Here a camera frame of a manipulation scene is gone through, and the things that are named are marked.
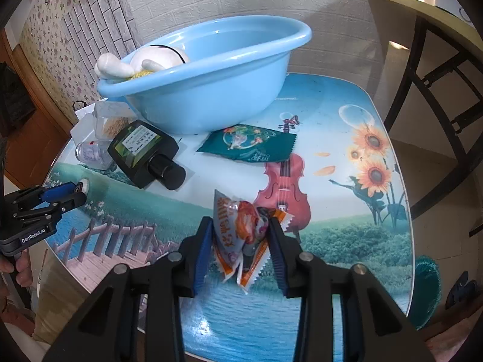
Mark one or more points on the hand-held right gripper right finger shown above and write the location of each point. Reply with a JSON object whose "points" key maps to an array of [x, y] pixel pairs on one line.
{"points": [[277, 256]]}

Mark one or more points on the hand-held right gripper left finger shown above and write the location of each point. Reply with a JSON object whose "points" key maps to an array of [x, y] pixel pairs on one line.
{"points": [[200, 256]]}

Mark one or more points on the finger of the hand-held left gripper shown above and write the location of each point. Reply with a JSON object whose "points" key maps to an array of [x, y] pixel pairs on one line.
{"points": [[56, 190], [64, 205]]}

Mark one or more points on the orange and white snack packet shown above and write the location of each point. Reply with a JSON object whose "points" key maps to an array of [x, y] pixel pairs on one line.
{"points": [[237, 230]]}

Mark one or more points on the small clear bottle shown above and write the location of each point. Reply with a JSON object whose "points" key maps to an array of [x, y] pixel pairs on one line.
{"points": [[90, 152]]}

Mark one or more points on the black bottle with green label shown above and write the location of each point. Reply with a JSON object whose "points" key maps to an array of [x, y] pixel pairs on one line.
{"points": [[136, 151]]}

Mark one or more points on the green snack packet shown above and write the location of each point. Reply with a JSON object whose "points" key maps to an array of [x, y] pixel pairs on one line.
{"points": [[249, 143]]}

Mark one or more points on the white and yellow plush toy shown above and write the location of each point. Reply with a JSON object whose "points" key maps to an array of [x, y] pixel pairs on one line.
{"points": [[151, 58]]}

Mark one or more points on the blue plastic basin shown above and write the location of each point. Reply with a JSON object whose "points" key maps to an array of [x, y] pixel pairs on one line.
{"points": [[226, 83]]}

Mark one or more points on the printed scenery desktop table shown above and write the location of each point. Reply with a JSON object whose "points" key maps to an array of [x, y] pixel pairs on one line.
{"points": [[339, 233]]}

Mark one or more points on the person's left hand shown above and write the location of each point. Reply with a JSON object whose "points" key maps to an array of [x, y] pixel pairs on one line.
{"points": [[23, 271]]}

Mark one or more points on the wooden door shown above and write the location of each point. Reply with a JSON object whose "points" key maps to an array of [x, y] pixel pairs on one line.
{"points": [[41, 128]]}

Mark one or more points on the translucent plastic case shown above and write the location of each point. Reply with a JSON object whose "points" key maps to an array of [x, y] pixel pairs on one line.
{"points": [[83, 130]]}

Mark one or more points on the clear box of cotton swabs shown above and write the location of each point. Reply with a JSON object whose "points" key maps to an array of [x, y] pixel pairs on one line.
{"points": [[113, 124]]}

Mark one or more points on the teal floor mat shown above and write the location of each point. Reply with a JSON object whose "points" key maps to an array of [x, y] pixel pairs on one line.
{"points": [[426, 286]]}

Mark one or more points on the blue slipper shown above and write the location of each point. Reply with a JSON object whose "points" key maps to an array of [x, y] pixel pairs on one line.
{"points": [[454, 294], [471, 290]]}

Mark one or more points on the pink patterned clothing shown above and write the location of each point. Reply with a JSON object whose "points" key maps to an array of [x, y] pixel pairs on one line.
{"points": [[452, 339]]}

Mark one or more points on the yellow side table black legs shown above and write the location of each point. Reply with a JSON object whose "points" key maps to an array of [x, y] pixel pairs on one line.
{"points": [[407, 11]]}

